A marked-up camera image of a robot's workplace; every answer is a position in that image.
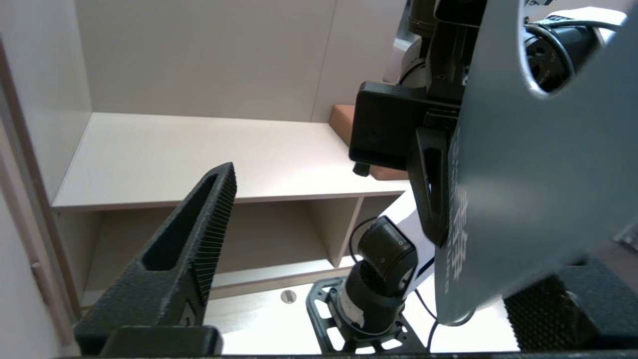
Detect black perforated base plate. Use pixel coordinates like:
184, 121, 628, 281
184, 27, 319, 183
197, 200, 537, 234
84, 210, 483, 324
305, 278, 427, 356

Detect black cylindrical robot joint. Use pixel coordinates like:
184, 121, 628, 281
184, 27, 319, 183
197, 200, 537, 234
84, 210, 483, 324
336, 216, 419, 336

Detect brown closet door frame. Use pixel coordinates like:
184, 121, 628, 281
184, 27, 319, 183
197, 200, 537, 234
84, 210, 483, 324
0, 40, 83, 345

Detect beige closet divider panel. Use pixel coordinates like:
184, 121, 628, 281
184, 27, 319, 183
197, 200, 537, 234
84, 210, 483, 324
303, 196, 365, 267

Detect white closet shelf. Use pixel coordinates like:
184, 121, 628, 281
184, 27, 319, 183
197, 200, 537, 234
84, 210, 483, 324
52, 112, 412, 211

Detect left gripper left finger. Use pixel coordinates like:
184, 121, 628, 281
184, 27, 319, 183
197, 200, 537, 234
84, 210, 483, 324
74, 162, 238, 345

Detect brown leather box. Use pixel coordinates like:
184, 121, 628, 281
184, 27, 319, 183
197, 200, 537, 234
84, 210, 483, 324
328, 104, 410, 181

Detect thin black torso cable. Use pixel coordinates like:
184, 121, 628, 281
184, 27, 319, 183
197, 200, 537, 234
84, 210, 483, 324
413, 288, 440, 354

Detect blue do-not-disturb door sign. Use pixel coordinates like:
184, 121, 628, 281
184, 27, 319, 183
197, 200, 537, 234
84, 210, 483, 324
434, 0, 638, 327

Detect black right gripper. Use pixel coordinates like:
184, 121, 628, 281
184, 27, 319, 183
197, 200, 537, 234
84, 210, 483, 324
348, 81, 467, 248

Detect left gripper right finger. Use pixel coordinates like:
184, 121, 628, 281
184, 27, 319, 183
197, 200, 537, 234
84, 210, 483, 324
503, 257, 638, 352

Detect thin black right gripper cable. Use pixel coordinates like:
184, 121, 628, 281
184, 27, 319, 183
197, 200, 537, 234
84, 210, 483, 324
523, 18, 626, 78

